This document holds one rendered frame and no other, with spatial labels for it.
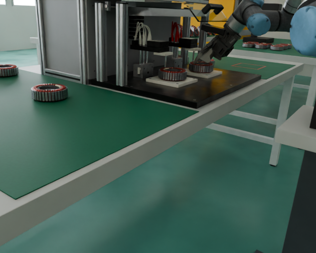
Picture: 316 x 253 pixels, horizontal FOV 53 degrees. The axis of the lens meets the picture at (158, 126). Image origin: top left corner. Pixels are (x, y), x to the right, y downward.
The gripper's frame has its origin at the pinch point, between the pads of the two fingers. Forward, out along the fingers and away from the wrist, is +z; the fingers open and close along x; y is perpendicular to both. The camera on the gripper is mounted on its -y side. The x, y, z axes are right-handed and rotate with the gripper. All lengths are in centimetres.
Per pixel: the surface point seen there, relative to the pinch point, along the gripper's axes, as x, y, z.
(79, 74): -45, -22, 21
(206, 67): -3.5, 5.0, -1.4
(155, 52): -27.2, -7.9, -1.0
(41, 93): -72, -11, 14
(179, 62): 1.1, -8.2, 8.3
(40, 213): -104, 28, -6
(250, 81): 4.3, 21.9, -7.9
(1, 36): 271, -496, 408
